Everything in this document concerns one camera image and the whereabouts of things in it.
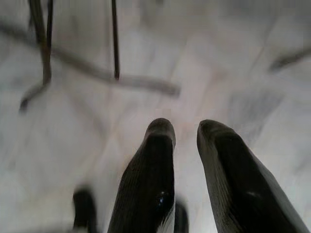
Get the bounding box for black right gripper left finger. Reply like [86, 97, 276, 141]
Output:
[108, 117, 176, 233]

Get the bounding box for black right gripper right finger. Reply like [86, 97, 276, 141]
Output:
[197, 119, 311, 233]

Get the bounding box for black robot foot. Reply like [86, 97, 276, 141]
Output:
[72, 185, 98, 233]

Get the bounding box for marble-top folding table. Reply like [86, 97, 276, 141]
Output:
[0, 0, 182, 113]

